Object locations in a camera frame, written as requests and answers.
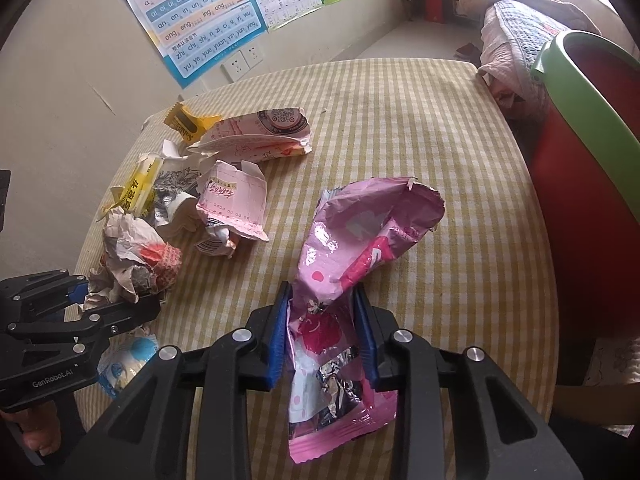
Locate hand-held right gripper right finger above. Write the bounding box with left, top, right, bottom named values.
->
left=351, top=286, right=583, bottom=480

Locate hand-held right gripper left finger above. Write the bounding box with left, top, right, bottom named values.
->
left=75, top=281, right=293, bottom=480

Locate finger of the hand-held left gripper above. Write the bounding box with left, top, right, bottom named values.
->
left=5, top=295, right=162, bottom=358
left=0, top=269, right=90, bottom=335

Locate white red paper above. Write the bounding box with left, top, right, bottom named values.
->
left=82, top=209, right=183, bottom=311

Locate large pink plastic bag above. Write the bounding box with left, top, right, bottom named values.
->
left=286, top=176, right=446, bottom=465

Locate printed paper cup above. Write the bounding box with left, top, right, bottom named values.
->
left=145, top=139, right=211, bottom=238

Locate yellow brown candy wrapper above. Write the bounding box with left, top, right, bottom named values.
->
left=162, top=102, right=222, bottom=147

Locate red bin with green rim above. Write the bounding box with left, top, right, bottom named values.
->
left=527, top=30, right=640, bottom=386

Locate person's left hand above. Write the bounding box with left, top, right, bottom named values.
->
left=0, top=406, right=63, bottom=457

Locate small blue white sachet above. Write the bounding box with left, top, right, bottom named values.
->
left=95, top=327, right=161, bottom=401

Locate crumpled white black wrapper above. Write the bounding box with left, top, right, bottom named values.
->
left=192, top=220, right=241, bottom=260

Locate yellow white wrapper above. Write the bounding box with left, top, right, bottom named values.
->
left=97, top=152, right=166, bottom=221

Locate small pink white packet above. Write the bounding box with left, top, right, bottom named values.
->
left=195, top=160, right=271, bottom=242

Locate large pink white packet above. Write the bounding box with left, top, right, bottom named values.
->
left=186, top=106, right=313, bottom=163

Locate pink bed sheet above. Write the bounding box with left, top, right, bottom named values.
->
left=477, top=2, right=551, bottom=111

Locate blue patchwork quilt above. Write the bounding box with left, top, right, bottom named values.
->
left=492, top=0, right=576, bottom=106

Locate blue alphabet wall poster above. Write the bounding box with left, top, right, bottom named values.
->
left=102, top=0, right=268, bottom=90

